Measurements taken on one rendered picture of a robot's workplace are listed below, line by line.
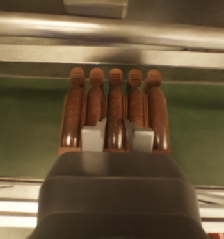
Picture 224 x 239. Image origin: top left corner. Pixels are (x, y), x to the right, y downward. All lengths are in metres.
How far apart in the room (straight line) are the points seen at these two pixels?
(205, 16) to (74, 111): 0.25
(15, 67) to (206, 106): 0.29
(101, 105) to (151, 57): 0.11
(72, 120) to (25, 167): 0.11
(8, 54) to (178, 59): 0.23
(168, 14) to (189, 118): 0.16
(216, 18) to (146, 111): 0.21
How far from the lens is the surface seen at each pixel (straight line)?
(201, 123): 0.27
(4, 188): 0.93
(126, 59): 0.24
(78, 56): 0.24
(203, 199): 0.65
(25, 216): 0.35
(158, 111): 0.17
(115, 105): 0.16
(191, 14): 0.32
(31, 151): 0.25
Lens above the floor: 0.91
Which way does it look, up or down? 71 degrees down
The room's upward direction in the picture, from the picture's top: 9 degrees clockwise
